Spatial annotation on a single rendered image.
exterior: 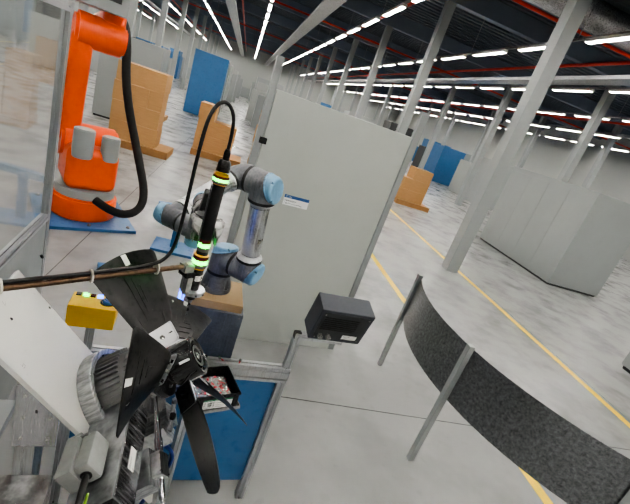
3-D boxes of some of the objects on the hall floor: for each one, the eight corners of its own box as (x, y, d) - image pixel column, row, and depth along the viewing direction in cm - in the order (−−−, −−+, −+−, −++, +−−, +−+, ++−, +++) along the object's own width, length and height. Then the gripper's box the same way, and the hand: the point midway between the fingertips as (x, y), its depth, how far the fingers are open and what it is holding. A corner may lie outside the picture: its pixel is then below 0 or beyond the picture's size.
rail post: (235, 498, 212) (277, 382, 186) (234, 491, 215) (276, 376, 190) (242, 498, 213) (285, 383, 188) (241, 491, 217) (284, 377, 191)
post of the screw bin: (148, 538, 181) (186, 402, 155) (147, 532, 184) (184, 396, 157) (155, 536, 183) (194, 401, 157) (154, 530, 186) (192, 395, 159)
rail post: (47, 503, 181) (67, 365, 156) (50, 495, 185) (70, 358, 159) (57, 503, 183) (79, 366, 157) (60, 494, 186) (82, 359, 161)
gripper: (219, 232, 132) (222, 260, 113) (183, 224, 127) (180, 252, 109) (225, 208, 129) (230, 232, 110) (189, 199, 125) (187, 223, 106)
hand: (208, 231), depth 110 cm, fingers closed on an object, 4 cm apart
